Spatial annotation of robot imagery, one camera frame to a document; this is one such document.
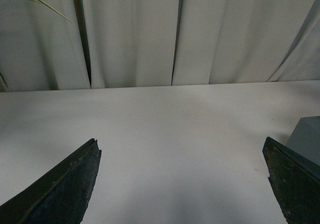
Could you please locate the gray base block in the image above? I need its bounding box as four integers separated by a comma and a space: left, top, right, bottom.
285, 116, 320, 166

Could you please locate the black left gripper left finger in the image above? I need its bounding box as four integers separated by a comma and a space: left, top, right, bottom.
0, 139, 102, 224

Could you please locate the white curtain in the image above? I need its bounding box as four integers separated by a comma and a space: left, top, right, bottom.
0, 0, 320, 93

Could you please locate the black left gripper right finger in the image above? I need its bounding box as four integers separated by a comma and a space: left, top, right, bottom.
262, 137, 320, 224

